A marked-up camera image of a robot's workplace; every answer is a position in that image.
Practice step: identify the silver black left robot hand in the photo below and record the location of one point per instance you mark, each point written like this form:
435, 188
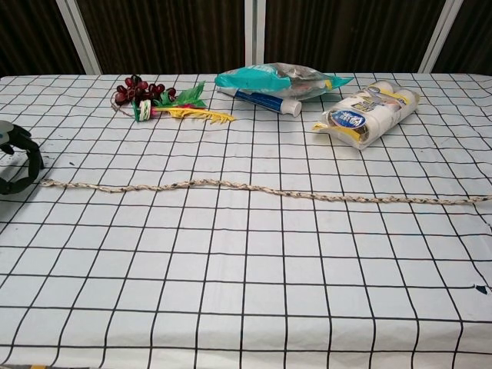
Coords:
34, 161

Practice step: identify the dark red fake grapes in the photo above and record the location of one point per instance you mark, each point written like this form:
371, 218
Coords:
132, 90

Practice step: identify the dark ribbed partition panel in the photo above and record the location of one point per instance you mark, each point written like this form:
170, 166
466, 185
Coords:
346, 34
27, 34
165, 34
473, 34

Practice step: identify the teal clear snack bag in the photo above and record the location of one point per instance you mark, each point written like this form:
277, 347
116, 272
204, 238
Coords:
246, 78

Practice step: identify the blue white toothpaste tube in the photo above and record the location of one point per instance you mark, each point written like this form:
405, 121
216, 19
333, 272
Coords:
265, 100

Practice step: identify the white black-checked tablecloth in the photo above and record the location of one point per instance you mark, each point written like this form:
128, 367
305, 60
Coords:
246, 288

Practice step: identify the white roll multipack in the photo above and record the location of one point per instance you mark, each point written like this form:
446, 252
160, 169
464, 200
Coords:
369, 119

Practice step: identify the white partition frame post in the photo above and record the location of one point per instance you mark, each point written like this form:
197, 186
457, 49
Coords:
253, 38
441, 38
84, 46

